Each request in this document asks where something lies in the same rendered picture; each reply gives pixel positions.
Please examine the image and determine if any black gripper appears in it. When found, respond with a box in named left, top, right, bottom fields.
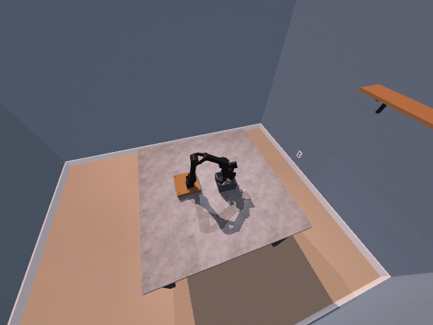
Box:
left=216, top=168, right=234, bottom=184

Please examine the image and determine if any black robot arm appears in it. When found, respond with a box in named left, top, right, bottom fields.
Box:
left=186, top=152, right=237, bottom=189

